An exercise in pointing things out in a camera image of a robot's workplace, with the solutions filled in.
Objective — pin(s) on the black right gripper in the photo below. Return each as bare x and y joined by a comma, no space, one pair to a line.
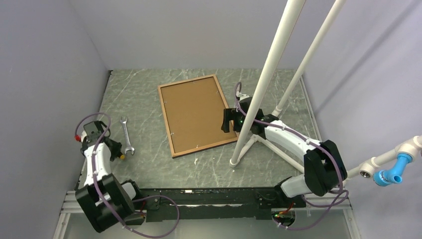
229,114

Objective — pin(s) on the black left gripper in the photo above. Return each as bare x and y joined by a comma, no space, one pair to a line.
117,146

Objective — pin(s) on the black yellow screwdriver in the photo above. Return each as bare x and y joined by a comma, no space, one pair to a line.
120,155

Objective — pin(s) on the blue wooden picture frame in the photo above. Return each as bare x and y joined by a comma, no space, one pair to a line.
193,115

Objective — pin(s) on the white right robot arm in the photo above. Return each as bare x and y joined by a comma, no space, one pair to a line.
320,163

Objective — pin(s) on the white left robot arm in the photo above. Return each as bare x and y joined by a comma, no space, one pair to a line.
104,200

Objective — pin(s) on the silver open-end wrench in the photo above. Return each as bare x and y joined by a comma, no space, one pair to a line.
129,148

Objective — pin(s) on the blue pipe fitting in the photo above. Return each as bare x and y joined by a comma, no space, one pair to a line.
385,178

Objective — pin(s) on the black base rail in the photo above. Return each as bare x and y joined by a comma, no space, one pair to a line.
214,203

